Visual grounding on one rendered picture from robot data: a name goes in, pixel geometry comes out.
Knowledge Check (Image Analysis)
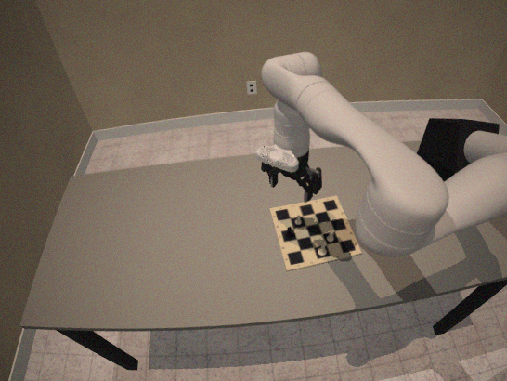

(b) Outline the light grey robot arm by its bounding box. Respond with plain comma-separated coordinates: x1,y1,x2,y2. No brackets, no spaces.
255,52,507,257

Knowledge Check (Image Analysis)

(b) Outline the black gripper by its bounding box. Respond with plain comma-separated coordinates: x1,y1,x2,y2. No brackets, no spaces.
261,150,322,203

